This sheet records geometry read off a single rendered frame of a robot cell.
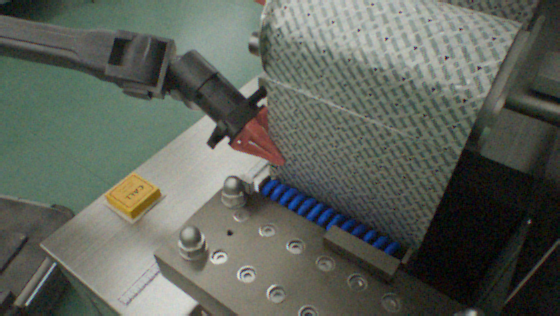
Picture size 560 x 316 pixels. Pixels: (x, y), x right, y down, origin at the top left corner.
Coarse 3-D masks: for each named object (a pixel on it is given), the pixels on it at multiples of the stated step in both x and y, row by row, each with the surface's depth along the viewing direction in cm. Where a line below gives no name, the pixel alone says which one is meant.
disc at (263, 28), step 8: (272, 0) 44; (264, 8) 44; (272, 8) 45; (264, 16) 44; (264, 24) 45; (264, 32) 45; (264, 40) 46; (264, 48) 47; (264, 56) 47; (264, 64) 48
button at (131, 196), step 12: (132, 180) 75; (144, 180) 75; (108, 192) 73; (120, 192) 73; (132, 192) 73; (144, 192) 73; (156, 192) 74; (120, 204) 72; (132, 204) 71; (144, 204) 73; (132, 216) 71
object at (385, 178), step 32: (288, 96) 49; (288, 128) 53; (320, 128) 49; (352, 128) 46; (384, 128) 44; (288, 160) 57; (320, 160) 53; (352, 160) 49; (384, 160) 46; (416, 160) 44; (448, 160) 41; (320, 192) 57; (352, 192) 53; (384, 192) 50; (416, 192) 46; (384, 224) 53; (416, 224) 50
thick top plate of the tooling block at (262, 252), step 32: (256, 192) 60; (192, 224) 56; (224, 224) 56; (256, 224) 56; (288, 224) 56; (160, 256) 52; (224, 256) 53; (256, 256) 52; (288, 256) 52; (320, 256) 52; (192, 288) 51; (224, 288) 49; (256, 288) 49; (288, 288) 49; (320, 288) 49; (352, 288) 49; (384, 288) 49; (416, 288) 49
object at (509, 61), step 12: (516, 36) 36; (528, 36) 36; (516, 48) 36; (504, 60) 35; (516, 60) 35; (504, 72) 35; (492, 84) 36; (504, 84) 35; (492, 96) 36; (492, 108) 36; (480, 120) 37; (480, 132) 38
